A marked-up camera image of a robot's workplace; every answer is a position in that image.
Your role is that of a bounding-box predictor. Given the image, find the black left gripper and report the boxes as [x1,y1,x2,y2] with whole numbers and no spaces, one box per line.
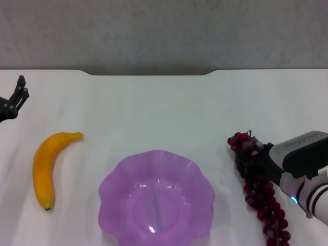
[0,75,30,123]

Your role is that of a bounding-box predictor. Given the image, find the yellow banana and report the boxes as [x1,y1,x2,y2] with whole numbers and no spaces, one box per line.
[32,132,84,212]

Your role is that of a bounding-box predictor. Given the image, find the grey black wrist camera box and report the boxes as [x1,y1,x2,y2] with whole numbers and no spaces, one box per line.
[269,130,328,180]

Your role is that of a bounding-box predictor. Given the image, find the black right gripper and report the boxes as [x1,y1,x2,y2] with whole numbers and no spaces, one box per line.
[235,142,285,187]

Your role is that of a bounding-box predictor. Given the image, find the dark red grape bunch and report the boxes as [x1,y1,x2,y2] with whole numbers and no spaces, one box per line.
[227,130,292,246]

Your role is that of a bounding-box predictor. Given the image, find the purple wavy plastic plate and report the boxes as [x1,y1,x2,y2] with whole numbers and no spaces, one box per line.
[97,150,216,246]

